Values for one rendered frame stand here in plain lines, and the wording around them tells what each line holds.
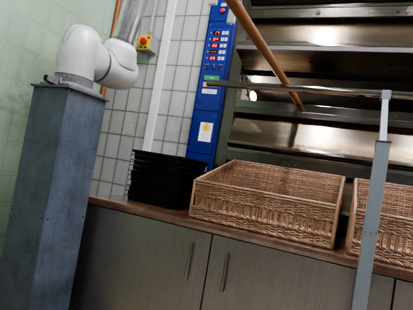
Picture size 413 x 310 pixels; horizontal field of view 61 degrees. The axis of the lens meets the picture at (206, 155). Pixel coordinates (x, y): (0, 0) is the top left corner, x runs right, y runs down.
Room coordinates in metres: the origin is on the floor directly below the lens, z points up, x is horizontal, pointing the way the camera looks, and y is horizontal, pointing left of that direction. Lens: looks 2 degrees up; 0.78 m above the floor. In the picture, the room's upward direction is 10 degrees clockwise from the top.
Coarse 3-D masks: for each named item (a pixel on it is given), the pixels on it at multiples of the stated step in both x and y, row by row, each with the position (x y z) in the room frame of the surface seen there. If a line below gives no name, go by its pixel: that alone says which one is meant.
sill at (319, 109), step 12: (264, 108) 1.81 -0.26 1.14; (276, 108) 1.79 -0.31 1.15; (288, 108) 1.76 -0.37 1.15; (300, 108) 1.74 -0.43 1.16; (312, 108) 1.72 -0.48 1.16; (324, 108) 1.70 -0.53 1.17; (336, 108) 1.68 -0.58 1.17; (348, 108) 1.65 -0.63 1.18; (396, 120) 1.57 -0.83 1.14; (408, 120) 1.56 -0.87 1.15
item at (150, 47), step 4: (140, 36) 2.05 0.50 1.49; (144, 36) 2.04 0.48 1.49; (152, 36) 2.02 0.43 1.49; (148, 40) 2.03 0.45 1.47; (152, 40) 2.03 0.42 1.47; (156, 40) 2.06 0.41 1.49; (140, 44) 2.05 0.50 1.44; (144, 44) 2.04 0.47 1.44; (148, 44) 2.03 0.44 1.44; (152, 44) 2.04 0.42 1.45; (156, 44) 2.07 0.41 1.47; (136, 48) 2.06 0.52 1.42; (140, 48) 2.05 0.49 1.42; (144, 48) 2.03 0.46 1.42; (148, 48) 2.02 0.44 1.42; (152, 48) 2.04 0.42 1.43; (156, 48) 2.08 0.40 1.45; (140, 52) 2.10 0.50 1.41; (144, 52) 2.08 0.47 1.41; (148, 52) 2.07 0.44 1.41; (152, 52) 2.06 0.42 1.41
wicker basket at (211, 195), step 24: (216, 168) 1.61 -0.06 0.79; (240, 168) 1.80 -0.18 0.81; (264, 168) 1.75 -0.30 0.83; (288, 168) 1.71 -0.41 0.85; (192, 192) 1.39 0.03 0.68; (216, 192) 1.36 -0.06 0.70; (240, 192) 1.32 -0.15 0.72; (264, 192) 1.29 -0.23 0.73; (288, 192) 1.68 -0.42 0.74; (312, 192) 1.64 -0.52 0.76; (336, 192) 1.61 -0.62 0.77; (192, 216) 1.39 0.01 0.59; (216, 216) 1.35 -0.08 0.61; (240, 216) 1.32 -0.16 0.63; (264, 216) 1.28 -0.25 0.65; (288, 216) 1.64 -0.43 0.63; (312, 216) 1.22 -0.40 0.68; (336, 216) 1.19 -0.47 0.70; (312, 240) 1.22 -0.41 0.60
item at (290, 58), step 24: (240, 48) 1.73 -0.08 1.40; (288, 48) 1.64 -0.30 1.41; (312, 48) 1.59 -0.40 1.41; (336, 48) 1.55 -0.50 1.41; (360, 48) 1.52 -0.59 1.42; (384, 48) 1.48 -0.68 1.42; (408, 48) 1.44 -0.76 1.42; (312, 72) 1.77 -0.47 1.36; (336, 72) 1.72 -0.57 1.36; (360, 72) 1.66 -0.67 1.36; (384, 72) 1.62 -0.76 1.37; (408, 72) 1.57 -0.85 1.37
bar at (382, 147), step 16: (208, 80) 1.54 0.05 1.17; (352, 96) 1.32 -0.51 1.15; (368, 96) 1.29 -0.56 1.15; (384, 96) 1.25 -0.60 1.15; (400, 96) 1.24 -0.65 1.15; (384, 112) 1.19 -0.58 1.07; (384, 128) 1.13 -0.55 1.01; (384, 144) 1.05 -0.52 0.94; (384, 160) 1.05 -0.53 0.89; (384, 176) 1.05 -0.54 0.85; (368, 192) 1.08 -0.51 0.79; (368, 208) 1.06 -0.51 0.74; (368, 224) 1.05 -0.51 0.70; (368, 240) 1.05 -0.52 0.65; (368, 256) 1.05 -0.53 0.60; (368, 272) 1.05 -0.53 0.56; (368, 288) 1.04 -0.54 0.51; (352, 304) 1.06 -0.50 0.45
